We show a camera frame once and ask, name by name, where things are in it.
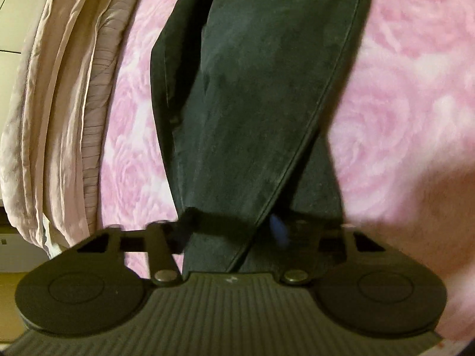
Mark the black trousers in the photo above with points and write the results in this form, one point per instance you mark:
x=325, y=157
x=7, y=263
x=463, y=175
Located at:
x=243, y=93

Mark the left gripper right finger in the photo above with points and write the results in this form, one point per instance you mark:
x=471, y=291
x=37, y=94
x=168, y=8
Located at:
x=306, y=244

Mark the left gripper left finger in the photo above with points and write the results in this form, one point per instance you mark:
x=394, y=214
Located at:
x=158, y=243

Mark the pink folded quilt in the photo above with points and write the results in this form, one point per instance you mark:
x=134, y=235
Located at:
x=51, y=144

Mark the pink rose bed blanket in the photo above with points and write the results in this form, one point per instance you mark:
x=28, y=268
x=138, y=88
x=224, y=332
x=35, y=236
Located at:
x=402, y=139

